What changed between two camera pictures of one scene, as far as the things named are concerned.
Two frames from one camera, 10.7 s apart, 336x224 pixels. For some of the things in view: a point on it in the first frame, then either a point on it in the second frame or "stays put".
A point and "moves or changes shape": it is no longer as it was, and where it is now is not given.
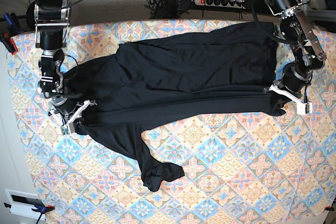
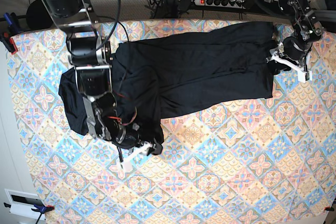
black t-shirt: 218,72 moves or changes shape
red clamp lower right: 328,208 stays put
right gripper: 294,81 → 293,52
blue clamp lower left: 41,209 stays put
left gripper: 60,104 → 129,143
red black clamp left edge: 9,42 stays put
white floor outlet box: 21,204 stays put
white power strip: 234,3 stays put
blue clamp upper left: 13,25 stays put
